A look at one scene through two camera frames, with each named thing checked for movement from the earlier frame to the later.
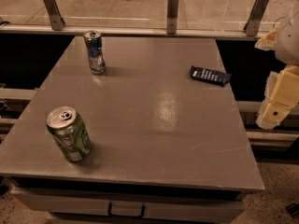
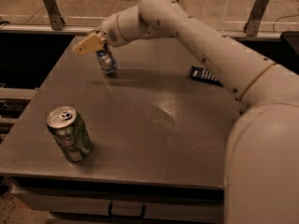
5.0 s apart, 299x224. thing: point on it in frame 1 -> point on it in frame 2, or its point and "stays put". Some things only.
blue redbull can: x=94 y=48 -> x=106 y=61
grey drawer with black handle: x=132 y=203 stays put
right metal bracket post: x=255 y=16 stays put
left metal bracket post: x=57 y=21 stays put
